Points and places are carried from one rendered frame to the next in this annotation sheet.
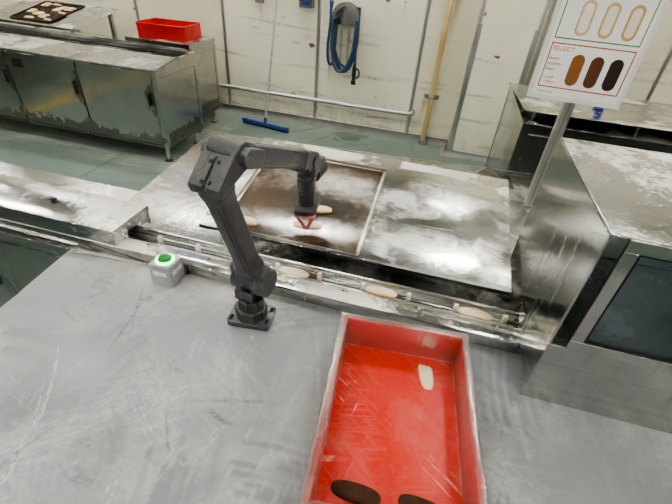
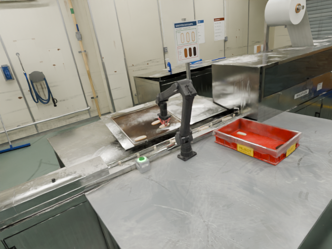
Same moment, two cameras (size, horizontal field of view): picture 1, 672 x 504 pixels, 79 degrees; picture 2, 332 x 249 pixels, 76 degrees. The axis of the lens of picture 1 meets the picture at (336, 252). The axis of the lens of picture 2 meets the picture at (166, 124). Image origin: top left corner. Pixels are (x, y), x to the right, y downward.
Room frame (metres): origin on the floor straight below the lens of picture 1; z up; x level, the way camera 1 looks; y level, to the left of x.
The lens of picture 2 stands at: (-0.07, 1.15, 1.62)
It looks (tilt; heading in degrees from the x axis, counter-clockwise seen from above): 23 degrees down; 318
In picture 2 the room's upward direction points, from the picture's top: 8 degrees counter-clockwise
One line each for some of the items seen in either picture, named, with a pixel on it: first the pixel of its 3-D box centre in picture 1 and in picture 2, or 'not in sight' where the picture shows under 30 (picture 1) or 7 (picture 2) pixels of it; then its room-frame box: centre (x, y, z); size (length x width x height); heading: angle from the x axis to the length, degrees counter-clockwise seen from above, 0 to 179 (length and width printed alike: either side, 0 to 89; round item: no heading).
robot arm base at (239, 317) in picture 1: (251, 307); (186, 150); (0.81, 0.22, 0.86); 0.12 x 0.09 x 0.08; 84
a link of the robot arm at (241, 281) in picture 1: (252, 281); (183, 140); (0.83, 0.22, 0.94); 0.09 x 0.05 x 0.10; 160
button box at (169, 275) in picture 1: (168, 273); (143, 166); (0.94, 0.51, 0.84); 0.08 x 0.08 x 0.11; 78
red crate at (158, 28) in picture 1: (169, 29); not in sight; (4.48, 1.85, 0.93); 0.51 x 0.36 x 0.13; 82
